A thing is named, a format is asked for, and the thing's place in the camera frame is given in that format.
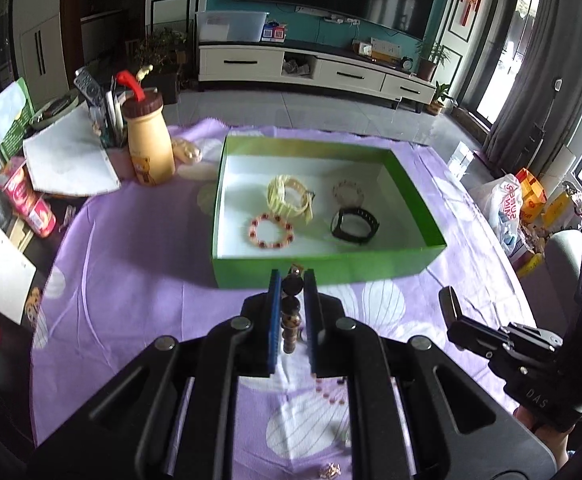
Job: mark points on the leafy green houseplant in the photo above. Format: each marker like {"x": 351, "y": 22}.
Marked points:
{"x": 158, "y": 50}

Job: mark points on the small beige plush toy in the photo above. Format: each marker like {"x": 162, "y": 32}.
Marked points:
{"x": 188, "y": 151}

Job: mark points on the green paper bag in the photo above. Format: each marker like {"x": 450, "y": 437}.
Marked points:
{"x": 13, "y": 120}

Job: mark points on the clear plastic storage box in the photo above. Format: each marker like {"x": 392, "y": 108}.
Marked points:
{"x": 231, "y": 27}

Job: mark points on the orange shopping bag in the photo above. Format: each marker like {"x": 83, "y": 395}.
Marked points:
{"x": 531, "y": 195}

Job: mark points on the small gold ornament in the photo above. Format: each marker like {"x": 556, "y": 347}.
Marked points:
{"x": 330, "y": 471}

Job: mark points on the person's right hand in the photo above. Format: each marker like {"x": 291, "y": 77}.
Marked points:
{"x": 546, "y": 440}

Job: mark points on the small alarm clock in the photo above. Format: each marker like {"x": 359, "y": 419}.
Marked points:
{"x": 407, "y": 64}

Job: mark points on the red snack can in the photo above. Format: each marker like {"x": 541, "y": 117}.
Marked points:
{"x": 41, "y": 216}

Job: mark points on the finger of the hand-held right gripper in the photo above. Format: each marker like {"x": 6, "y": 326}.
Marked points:
{"x": 452, "y": 306}

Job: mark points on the yellow bottle with brown cap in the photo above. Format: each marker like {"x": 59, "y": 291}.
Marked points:
{"x": 148, "y": 145}

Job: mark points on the white plastic bag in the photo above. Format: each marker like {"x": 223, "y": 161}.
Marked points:
{"x": 496, "y": 205}

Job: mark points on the red snack box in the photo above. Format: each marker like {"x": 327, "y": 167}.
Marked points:
{"x": 16, "y": 182}

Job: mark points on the white television cabinet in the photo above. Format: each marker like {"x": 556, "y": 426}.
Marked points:
{"x": 321, "y": 72}

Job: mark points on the black smart band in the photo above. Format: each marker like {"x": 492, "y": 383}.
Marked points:
{"x": 341, "y": 234}

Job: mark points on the grey chair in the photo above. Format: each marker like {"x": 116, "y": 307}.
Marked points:
{"x": 566, "y": 260}

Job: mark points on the yellow wrist watch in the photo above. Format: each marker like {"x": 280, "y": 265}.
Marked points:
{"x": 283, "y": 195}

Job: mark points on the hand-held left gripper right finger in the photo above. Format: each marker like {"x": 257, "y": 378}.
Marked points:
{"x": 311, "y": 320}

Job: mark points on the grey curtain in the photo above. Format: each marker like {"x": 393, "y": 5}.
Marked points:
{"x": 536, "y": 75}

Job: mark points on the green cardboard box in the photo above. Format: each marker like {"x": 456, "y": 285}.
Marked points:
{"x": 321, "y": 265}

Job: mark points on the white tall cabinet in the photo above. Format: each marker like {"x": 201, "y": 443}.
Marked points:
{"x": 41, "y": 30}

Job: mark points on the yellow shopping bag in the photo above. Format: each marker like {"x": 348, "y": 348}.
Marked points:
{"x": 561, "y": 210}

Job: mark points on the white paper sheet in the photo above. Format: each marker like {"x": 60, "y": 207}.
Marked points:
{"x": 66, "y": 160}

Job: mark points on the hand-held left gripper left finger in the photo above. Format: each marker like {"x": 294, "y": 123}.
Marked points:
{"x": 272, "y": 320}

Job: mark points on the small potted floor plant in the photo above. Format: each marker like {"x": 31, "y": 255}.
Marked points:
{"x": 440, "y": 100}

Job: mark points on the pen holder with pens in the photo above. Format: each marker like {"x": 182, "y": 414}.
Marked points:
{"x": 111, "y": 132}

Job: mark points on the grey remote control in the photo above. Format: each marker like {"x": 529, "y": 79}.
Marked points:
{"x": 87, "y": 85}

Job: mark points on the potted plant in brown pot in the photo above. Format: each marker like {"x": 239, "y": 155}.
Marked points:
{"x": 427, "y": 62}

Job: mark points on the purple floral tablecloth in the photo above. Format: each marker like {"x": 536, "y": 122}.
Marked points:
{"x": 136, "y": 270}

